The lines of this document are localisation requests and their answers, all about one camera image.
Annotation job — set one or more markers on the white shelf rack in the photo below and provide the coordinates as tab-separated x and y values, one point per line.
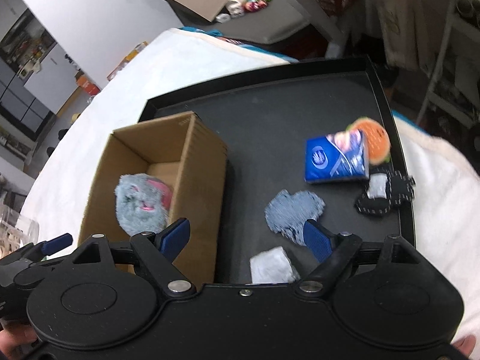
450	56

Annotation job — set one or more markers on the grey cabinet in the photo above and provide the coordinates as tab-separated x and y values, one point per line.
22	82

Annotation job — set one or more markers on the blue tissue packet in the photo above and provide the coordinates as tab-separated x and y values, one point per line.
333	157

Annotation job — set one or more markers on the grey plush toy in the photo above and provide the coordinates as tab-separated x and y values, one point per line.
138	202

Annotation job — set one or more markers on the watermelon slice toy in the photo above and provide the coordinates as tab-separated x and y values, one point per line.
377	138

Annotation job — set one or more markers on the white plastic tissue pack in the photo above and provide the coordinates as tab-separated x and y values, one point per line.
272	266

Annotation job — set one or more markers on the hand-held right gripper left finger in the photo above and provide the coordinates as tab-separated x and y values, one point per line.
176	237

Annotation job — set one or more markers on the cardboard box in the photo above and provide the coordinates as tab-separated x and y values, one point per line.
202	180

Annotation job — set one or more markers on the white printed plastic bag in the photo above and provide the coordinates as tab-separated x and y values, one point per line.
399	18

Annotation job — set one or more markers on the small white packet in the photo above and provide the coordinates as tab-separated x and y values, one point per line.
378	186

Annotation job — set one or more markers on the person's right hand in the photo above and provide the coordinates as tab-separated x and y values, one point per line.
465	347

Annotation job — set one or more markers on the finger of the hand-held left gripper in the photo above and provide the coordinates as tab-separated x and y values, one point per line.
58	243

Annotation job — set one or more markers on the black stitched heart cushion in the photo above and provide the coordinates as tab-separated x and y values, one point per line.
401	191

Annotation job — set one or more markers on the black tray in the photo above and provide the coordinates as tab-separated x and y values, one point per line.
262	138

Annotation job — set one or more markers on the denim heart cushion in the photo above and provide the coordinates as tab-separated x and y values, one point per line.
292	210

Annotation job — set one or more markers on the person's left hand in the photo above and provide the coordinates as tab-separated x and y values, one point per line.
15	341

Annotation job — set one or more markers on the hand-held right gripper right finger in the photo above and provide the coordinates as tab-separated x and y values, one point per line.
318	243

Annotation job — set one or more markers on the orange and white snack box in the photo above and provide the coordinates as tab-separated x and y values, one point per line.
127	60

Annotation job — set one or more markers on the clear plastic container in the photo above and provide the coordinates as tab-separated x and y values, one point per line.
18	228

